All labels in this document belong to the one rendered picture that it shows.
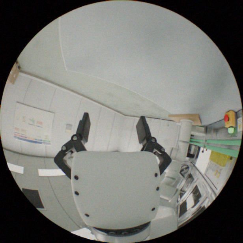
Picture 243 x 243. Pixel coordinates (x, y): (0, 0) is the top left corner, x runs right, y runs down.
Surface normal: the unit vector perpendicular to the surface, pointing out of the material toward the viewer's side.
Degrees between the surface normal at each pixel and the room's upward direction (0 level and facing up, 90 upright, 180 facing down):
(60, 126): 90
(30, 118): 89
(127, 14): 0
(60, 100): 90
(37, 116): 90
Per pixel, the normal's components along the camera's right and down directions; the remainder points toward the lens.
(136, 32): -0.22, 0.97
